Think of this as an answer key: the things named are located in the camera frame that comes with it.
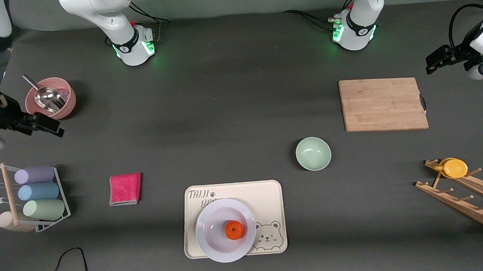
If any white round plate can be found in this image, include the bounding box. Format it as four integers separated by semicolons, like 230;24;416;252
194;197;258;264

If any orange fruit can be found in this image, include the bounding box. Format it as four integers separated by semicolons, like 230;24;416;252
224;220;246;240

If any metal scoop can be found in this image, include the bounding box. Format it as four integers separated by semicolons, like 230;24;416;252
22;73;66;115

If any pink ribbed bowl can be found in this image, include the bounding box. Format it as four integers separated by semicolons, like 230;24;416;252
24;76;77;122

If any pale purple cup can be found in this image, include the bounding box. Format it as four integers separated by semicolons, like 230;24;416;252
14;166;55;185

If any pale blue cup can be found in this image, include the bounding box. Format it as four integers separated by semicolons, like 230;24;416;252
17;182;60;202

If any wooden cutting board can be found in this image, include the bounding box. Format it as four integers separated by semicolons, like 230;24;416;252
338;76;430;133

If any pale green cup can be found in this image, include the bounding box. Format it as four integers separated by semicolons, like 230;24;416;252
22;198;66;222

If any pink folded cloth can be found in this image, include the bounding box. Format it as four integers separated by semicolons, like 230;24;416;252
108;173;143;206

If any yellow mug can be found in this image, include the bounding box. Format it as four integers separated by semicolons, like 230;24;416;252
438;157;469;179

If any beige cup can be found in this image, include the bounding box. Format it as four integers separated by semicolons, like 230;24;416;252
0;210;36;234

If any wooden mug rack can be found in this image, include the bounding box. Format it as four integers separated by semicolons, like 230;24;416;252
414;156;483;238

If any pale green bowl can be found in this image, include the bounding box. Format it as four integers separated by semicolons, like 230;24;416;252
294;136;332;172

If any cream tray with bear print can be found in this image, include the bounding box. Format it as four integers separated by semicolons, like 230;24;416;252
181;179;289;260

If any black left arm wrist cable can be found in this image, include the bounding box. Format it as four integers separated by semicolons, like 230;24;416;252
447;3;483;50

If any white wire cup rack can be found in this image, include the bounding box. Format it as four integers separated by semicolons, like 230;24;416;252
0;160;72;234

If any black left arm base cable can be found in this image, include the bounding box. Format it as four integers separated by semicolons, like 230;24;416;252
282;0;358;33

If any black arm base cable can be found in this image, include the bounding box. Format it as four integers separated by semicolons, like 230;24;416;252
129;0;171;45
282;0;358;33

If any black cable on table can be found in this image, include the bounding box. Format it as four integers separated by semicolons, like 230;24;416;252
0;244;150;271

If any black right arm base cable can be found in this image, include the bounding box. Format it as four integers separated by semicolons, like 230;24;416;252
129;0;171;45

